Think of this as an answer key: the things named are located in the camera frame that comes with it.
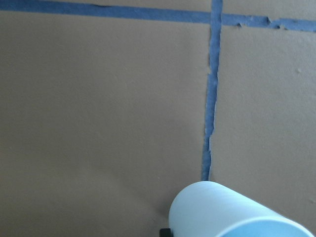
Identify light blue cup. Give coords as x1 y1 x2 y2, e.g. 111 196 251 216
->
168 181 313 237

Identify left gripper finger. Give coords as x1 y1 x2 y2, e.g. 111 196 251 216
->
159 228 172 237

